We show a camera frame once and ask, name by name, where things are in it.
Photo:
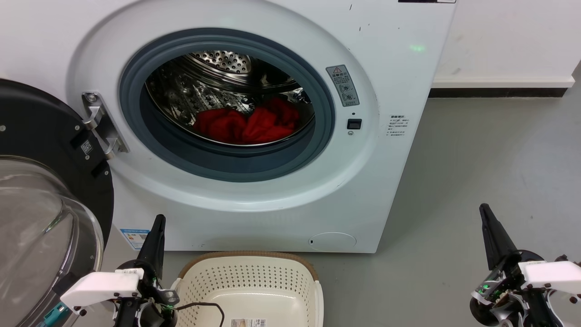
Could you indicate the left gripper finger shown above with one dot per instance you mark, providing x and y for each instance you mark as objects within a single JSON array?
[{"x": 155, "y": 245}]

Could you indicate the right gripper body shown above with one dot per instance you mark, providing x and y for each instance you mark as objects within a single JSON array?
[{"x": 549, "y": 274}]

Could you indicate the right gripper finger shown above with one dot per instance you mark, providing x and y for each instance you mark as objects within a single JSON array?
[{"x": 497, "y": 240}]

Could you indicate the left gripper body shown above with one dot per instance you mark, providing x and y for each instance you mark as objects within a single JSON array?
[{"x": 100, "y": 288}]

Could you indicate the red cloth garment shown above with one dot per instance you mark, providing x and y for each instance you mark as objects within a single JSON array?
[{"x": 227, "y": 127}]

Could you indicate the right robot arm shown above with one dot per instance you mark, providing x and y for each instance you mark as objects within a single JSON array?
[{"x": 485, "y": 313}]

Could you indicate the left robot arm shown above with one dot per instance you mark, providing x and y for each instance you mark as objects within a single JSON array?
[{"x": 154, "y": 315}]

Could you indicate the cream perforated laundry basket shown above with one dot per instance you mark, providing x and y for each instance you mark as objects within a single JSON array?
[{"x": 254, "y": 281}]

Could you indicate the printed label with barcode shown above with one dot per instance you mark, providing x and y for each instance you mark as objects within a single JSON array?
[{"x": 248, "y": 323}]

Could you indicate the stainless steel washing machine drum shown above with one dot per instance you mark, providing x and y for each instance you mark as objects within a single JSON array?
[{"x": 190, "y": 91}]

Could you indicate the open washer door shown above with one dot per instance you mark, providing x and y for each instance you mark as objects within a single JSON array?
[{"x": 36, "y": 127}]

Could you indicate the blue energy label sticker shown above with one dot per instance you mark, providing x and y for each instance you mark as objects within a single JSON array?
[{"x": 134, "y": 238}]

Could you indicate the teal connector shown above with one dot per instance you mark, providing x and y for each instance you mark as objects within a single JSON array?
[{"x": 56, "y": 313}]

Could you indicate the grey rubber door gasket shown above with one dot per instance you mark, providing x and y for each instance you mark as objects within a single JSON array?
[{"x": 227, "y": 165}]

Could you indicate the small QR sticker on door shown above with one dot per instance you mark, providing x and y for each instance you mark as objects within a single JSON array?
[{"x": 86, "y": 147}]

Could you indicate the white front-load washing machine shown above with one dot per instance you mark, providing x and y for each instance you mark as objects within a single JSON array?
[{"x": 386, "y": 181}]

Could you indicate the silver metal door hinge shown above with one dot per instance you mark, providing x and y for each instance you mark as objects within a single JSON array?
[{"x": 102, "y": 127}]

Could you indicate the black baseboard strip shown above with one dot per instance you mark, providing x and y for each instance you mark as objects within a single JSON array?
[{"x": 499, "y": 92}]

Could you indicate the small white text label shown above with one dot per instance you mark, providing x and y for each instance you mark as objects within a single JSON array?
[{"x": 397, "y": 126}]

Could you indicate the round white filter cover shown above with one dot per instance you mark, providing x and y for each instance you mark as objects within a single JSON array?
[{"x": 332, "y": 241}]

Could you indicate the black door latch slot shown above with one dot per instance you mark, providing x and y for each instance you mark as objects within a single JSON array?
[{"x": 354, "y": 124}]

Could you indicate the grey warning sticker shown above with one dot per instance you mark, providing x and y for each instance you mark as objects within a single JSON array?
[{"x": 342, "y": 86}]

